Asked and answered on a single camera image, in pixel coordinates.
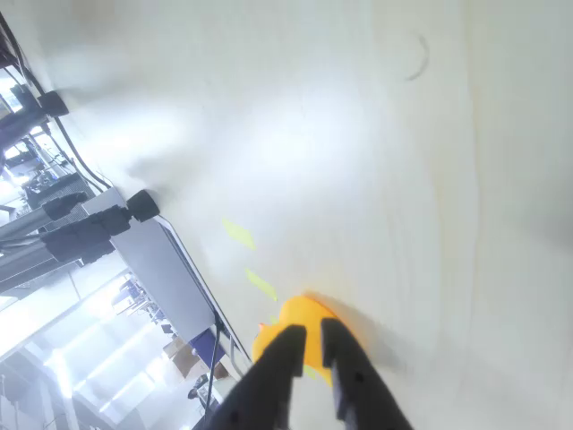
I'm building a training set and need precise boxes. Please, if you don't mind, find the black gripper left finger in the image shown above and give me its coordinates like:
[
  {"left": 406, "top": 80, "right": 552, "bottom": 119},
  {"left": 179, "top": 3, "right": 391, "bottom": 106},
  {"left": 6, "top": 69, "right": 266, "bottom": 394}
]
[{"left": 209, "top": 324, "right": 308, "bottom": 430}]

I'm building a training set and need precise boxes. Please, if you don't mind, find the long black cable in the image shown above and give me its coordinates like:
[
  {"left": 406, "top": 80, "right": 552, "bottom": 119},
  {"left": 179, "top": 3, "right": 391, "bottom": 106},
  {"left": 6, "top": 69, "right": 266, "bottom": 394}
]
[{"left": 0, "top": 11, "right": 114, "bottom": 190}]

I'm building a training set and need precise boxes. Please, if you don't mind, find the grey flat panel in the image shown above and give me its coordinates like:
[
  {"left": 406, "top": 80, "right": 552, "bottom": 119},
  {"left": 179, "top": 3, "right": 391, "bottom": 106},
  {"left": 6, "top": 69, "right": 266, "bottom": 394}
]
[{"left": 82, "top": 186, "right": 252, "bottom": 359}]

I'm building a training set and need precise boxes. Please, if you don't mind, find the yellow rubber duck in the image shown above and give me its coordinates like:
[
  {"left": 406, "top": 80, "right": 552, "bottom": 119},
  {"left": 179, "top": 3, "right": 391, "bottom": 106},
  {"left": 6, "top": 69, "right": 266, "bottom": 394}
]
[{"left": 252, "top": 293, "right": 375, "bottom": 389}]

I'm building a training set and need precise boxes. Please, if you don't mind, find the thin black hanging cable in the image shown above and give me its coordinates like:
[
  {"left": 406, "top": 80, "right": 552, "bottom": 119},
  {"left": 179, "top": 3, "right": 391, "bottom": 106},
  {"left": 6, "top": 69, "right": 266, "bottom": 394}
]
[{"left": 203, "top": 313, "right": 226, "bottom": 425}]

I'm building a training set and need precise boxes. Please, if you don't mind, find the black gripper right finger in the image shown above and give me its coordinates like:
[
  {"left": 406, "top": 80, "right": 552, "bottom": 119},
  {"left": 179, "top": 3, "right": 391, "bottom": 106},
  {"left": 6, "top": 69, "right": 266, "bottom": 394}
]
[{"left": 321, "top": 316, "right": 414, "bottom": 430}]

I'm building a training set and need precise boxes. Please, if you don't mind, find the black camera tripod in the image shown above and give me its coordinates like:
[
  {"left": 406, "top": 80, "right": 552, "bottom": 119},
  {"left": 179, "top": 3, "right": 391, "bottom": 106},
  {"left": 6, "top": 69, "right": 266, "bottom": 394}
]
[{"left": 0, "top": 89, "right": 160, "bottom": 288}]

